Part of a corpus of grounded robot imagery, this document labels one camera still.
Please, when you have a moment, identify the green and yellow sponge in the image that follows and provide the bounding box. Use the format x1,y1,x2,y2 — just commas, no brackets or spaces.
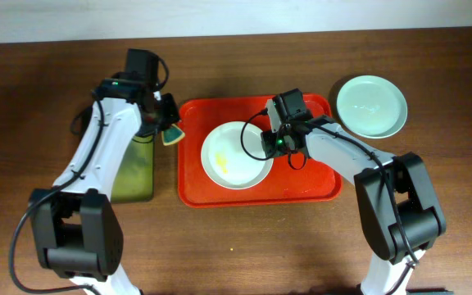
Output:
161,124,185,146

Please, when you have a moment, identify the white plate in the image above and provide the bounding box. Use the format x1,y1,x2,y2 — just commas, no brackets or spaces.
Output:
201,121,274,190

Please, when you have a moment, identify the green plate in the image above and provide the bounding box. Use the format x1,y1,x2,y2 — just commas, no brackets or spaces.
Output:
336,75,408,138

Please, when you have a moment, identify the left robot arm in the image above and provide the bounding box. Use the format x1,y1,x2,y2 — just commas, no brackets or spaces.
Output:
18,49,184,294

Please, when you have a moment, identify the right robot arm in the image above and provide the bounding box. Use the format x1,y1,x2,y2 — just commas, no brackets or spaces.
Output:
261,88,447,294

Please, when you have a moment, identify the red plastic tray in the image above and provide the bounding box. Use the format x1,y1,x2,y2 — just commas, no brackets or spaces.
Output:
178,95,343,208

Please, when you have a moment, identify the black tray with soapy water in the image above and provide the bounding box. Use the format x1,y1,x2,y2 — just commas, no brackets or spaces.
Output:
111,136,154,203

